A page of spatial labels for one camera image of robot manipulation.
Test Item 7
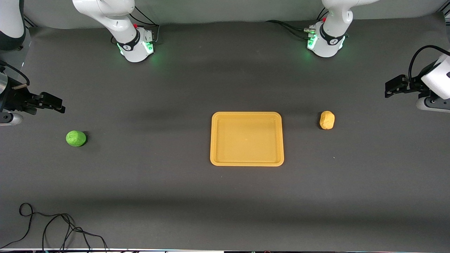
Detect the yellow rectangular plastic tray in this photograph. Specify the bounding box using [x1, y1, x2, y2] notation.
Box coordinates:
[210, 111, 284, 167]

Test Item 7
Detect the green toy apple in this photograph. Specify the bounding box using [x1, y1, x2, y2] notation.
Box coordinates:
[66, 130, 87, 147]

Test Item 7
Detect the black left arm base cable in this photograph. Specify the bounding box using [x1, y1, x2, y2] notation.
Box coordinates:
[265, 7, 329, 40]

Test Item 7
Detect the black arm base cable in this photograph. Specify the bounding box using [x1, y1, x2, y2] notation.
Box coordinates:
[128, 6, 161, 45]
[265, 7, 329, 40]

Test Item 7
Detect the black right arm base cable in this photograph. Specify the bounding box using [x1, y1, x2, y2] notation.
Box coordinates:
[128, 6, 161, 45]

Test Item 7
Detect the grey table mat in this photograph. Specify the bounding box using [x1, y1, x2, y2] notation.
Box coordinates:
[0, 12, 450, 252]

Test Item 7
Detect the thin black loose cable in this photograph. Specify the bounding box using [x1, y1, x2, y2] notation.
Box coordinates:
[0, 203, 110, 252]

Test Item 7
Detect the yellow-brown toy potato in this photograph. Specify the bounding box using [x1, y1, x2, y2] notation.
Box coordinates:
[319, 111, 335, 130]

